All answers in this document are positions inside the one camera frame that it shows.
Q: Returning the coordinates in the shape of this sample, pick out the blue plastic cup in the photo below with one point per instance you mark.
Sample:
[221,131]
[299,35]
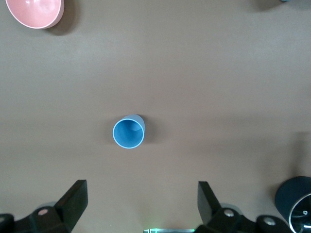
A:
[128,136]

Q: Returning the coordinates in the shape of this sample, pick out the pink bowl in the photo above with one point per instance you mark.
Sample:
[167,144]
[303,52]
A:
[34,12]

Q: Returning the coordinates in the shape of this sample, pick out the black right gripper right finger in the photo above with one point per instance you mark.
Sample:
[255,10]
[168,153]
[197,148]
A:
[211,213]

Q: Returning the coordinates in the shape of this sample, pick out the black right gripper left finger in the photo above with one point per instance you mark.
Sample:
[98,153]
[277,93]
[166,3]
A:
[73,206]

